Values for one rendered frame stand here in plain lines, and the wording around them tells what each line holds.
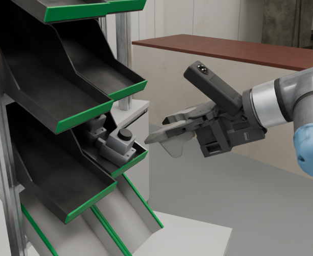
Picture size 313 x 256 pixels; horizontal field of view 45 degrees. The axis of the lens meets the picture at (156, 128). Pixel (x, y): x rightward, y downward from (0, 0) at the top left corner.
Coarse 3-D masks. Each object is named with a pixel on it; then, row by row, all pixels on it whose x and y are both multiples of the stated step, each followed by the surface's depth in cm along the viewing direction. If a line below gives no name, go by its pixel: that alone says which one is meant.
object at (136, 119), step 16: (112, 112) 216; (128, 112) 216; (144, 112) 234; (128, 128) 212; (144, 128) 235; (144, 144) 239; (144, 160) 242; (128, 176) 221; (144, 176) 246; (144, 192) 250
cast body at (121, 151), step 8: (120, 128) 80; (112, 136) 77; (120, 136) 77; (128, 136) 77; (96, 144) 82; (104, 144) 79; (112, 144) 78; (120, 144) 77; (128, 144) 77; (104, 152) 80; (112, 152) 79; (120, 152) 78; (128, 152) 80; (112, 160) 80; (120, 160) 79; (128, 160) 79
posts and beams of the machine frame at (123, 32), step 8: (120, 16) 201; (128, 16) 204; (120, 24) 202; (128, 24) 205; (120, 32) 204; (128, 32) 206; (120, 40) 205; (128, 40) 208; (120, 48) 207; (128, 48) 209; (120, 56) 209; (128, 56) 210; (128, 64) 212; (120, 104) 219; (128, 104) 219
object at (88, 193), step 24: (24, 120) 79; (24, 144) 73; (48, 144) 76; (72, 144) 74; (24, 168) 64; (48, 168) 71; (72, 168) 73; (96, 168) 73; (48, 192) 66; (72, 192) 68; (96, 192) 70; (72, 216) 63
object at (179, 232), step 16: (0, 208) 125; (0, 224) 117; (176, 224) 117; (192, 224) 117; (208, 224) 117; (0, 240) 110; (160, 240) 110; (176, 240) 110; (192, 240) 110; (208, 240) 110; (224, 240) 110
